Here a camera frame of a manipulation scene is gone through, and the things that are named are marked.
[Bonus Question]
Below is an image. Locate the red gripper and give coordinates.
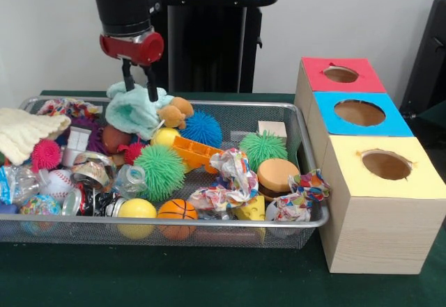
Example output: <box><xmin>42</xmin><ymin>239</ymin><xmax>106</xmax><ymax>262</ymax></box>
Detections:
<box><xmin>100</xmin><ymin>31</ymin><xmax>165</xmax><ymax>103</ymax></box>

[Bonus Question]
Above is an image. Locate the mint green cloth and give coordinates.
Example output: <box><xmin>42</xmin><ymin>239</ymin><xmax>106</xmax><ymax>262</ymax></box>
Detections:
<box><xmin>105</xmin><ymin>81</ymin><xmax>175</xmax><ymax>141</ymax></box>

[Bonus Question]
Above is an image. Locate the brown plush animal toy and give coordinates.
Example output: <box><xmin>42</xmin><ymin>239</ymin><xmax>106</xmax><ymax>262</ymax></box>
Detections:
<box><xmin>157</xmin><ymin>97</ymin><xmax>195</xmax><ymax>130</ymax></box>

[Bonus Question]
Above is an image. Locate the cream yellow cloth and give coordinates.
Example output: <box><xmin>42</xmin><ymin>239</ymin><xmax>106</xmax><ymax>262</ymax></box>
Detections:
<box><xmin>0</xmin><ymin>107</ymin><xmax>72</xmax><ymax>167</ymax></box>

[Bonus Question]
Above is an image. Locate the clear mesh bin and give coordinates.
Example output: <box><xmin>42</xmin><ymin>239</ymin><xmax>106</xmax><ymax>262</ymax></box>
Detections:
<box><xmin>0</xmin><ymin>96</ymin><xmax>330</xmax><ymax>251</ymax></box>

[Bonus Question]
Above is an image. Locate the wooden box with three holes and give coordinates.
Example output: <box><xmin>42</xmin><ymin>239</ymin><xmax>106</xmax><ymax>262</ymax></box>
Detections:
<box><xmin>294</xmin><ymin>57</ymin><xmax>446</xmax><ymax>275</ymax></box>

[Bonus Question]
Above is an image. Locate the yellow ball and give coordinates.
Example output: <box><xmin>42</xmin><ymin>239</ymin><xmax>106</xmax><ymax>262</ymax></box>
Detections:
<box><xmin>151</xmin><ymin>127</ymin><xmax>180</xmax><ymax>148</ymax></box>
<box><xmin>116</xmin><ymin>198</ymin><xmax>158</xmax><ymax>240</ymax></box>

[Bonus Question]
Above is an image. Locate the plain blue spiky ball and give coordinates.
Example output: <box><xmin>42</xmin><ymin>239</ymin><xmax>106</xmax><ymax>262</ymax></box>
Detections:
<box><xmin>180</xmin><ymin>110</ymin><xmax>224</xmax><ymax>149</ymax></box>

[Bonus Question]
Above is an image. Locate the orange yellow plastic toy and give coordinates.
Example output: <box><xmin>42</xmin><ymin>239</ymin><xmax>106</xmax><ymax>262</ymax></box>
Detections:
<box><xmin>171</xmin><ymin>135</ymin><xmax>225</xmax><ymax>174</ymax></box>

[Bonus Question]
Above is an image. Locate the green spiky ball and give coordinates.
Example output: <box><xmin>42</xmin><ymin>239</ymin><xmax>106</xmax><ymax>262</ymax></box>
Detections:
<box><xmin>134</xmin><ymin>145</ymin><xmax>187</xmax><ymax>203</ymax></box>
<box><xmin>239</xmin><ymin>131</ymin><xmax>288</xmax><ymax>172</ymax></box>

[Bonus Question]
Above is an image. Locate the pink spiky ball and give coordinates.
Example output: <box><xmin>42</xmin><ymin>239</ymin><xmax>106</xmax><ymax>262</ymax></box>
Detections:
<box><xmin>30</xmin><ymin>139</ymin><xmax>62</xmax><ymax>173</ymax></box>

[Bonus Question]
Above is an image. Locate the colourful patterned fabric toy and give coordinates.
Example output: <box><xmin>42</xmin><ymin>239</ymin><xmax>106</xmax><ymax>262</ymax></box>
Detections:
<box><xmin>188</xmin><ymin>147</ymin><xmax>260</xmax><ymax>214</ymax></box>

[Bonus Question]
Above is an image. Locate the bright orange mini basketball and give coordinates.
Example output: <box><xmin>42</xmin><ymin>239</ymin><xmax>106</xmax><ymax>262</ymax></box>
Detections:
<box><xmin>157</xmin><ymin>198</ymin><xmax>199</xmax><ymax>242</ymax></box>

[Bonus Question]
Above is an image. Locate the light wooden cube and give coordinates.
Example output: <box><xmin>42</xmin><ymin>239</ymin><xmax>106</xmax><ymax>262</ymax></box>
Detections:
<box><xmin>258</xmin><ymin>120</ymin><xmax>288</xmax><ymax>144</ymax></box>

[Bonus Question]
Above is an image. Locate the small basketball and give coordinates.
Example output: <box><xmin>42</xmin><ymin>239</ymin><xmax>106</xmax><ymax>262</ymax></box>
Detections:
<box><xmin>256</xmin><ymin>157</ymin><xmax>300</xmax><ymax>202</ymax></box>

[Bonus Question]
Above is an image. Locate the yellow cone toy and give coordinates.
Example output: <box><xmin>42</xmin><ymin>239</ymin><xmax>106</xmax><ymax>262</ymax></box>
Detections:
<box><xmin>233</xmin><ymin>194</ymin><xmax>267</xmax><ymax>222</ymax></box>

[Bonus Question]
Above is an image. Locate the colourful crinkled packet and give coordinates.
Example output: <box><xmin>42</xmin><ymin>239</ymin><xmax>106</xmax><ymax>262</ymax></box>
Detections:
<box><xmin>268</xmin><ymin>169</ymin><xmax>332</xmax><ymax>222</ymax></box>

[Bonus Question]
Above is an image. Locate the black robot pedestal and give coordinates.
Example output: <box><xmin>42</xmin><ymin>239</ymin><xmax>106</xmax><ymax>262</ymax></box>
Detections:
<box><xmin>135</xmin><ymin>0</ymin><xmax>279</xmax><ymax>93</ymax></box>

